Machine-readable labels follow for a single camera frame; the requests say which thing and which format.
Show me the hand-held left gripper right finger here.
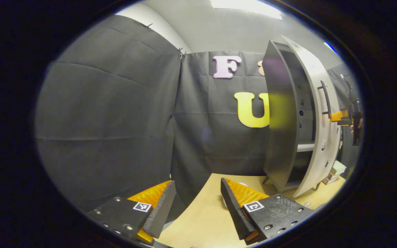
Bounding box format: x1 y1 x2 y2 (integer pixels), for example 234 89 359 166
220 177 314 246

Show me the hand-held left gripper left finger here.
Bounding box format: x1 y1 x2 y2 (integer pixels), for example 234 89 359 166
85 180 177 246

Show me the black cabinet door handle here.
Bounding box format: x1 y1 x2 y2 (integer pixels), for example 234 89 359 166
317 80 333 119

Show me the light grey cabinet door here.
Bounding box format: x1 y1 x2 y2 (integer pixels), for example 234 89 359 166
281 34 342 198

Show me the grey cabinet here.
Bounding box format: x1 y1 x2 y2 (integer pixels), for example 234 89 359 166
262 40 318 192

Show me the pale green book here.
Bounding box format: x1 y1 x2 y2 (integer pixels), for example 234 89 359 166
329 160 347 176

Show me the black backdrop cloth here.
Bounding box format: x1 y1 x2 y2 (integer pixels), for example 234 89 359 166
35 15 362 211

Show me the large ceiling light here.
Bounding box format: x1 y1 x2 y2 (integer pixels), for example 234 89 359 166
210 0 283 20

